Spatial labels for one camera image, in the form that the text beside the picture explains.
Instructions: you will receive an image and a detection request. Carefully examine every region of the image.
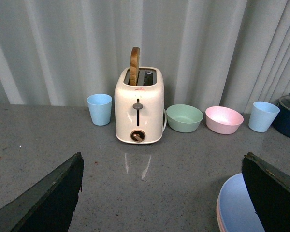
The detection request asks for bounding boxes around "grey curtain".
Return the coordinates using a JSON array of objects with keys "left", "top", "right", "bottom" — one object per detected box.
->
[{"left": 0, "top": 0, "right": 290, "bottom": 113}]

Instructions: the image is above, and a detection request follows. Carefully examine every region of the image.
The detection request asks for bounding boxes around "toasted bread slice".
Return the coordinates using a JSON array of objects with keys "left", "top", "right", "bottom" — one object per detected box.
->
[{"left": 129, "top": 47, "right": 140, "bottom": 86}]

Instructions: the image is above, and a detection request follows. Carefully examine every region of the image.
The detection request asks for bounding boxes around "light blue cup right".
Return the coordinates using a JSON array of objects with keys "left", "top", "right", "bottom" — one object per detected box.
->
[{"left": 248, "top": 101, "right": 280, "bottom": 132}]

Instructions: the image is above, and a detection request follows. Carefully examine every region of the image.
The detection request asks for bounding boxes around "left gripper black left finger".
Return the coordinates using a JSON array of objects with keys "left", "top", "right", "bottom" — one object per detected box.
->
[{"left": 0, "top": 152, "right": 84, "bottom": 232}]

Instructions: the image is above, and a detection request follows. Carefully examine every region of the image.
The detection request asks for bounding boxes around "light blue cup left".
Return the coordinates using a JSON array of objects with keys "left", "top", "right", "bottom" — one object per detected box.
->
[{"left": 87, "top": 93, "right": 112, "bottom": 126}]

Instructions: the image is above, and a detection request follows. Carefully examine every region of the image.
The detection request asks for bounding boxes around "blue plate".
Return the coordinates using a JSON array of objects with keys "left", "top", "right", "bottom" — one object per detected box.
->
[{"left": 218, "top": 173, "right": 264, "bottom": 232}]

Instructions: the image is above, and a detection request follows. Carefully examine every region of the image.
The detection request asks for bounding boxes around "dark blue saucepan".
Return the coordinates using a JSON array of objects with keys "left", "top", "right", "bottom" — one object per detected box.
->
[{"left": 273, "top": 102, "right": 290, "bottom": 138}]

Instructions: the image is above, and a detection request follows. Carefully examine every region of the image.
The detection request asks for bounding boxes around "pink plate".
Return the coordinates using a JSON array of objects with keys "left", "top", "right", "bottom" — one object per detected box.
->
[{"left": 216, "top": 196, "right": 225, "bottom": 232}]

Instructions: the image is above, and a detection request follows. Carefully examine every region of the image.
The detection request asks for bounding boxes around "green bowl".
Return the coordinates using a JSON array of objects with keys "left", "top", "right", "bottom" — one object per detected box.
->
[{"left": 166, "top": 104, "right": 203, "bottom": 133}]

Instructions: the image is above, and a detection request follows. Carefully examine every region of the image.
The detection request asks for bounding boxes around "pink bowl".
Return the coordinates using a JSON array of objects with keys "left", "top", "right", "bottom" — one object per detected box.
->
[{"left": 205, "top": 106, "right": 244, "bottom": 135}]

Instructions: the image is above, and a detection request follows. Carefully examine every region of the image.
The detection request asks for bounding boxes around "cream white toaster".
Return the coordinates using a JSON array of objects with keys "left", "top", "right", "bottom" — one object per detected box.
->
[{"left": 114, "top": 67, "right": 166, "bottom": 144}]

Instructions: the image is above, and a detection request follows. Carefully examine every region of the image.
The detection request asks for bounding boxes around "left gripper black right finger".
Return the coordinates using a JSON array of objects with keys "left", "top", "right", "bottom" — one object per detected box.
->
[{"left": 242, "top": 152, "right": 290, "bottom": 232}]

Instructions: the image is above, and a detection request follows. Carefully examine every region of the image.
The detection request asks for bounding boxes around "light blue cup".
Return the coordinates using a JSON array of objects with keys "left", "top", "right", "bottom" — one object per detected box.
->
[
  {"left": 248, "top": 101, "right": 280, "bottom": 132},
  {"left": 87, "top": 93, "right": 112, "bottom": 126}
]

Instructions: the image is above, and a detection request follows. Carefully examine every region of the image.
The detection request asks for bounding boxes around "white toaster cable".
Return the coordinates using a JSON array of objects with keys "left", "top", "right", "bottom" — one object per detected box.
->
[{"left": 162, "top": 108, "right": 168, "bottom": 131}]

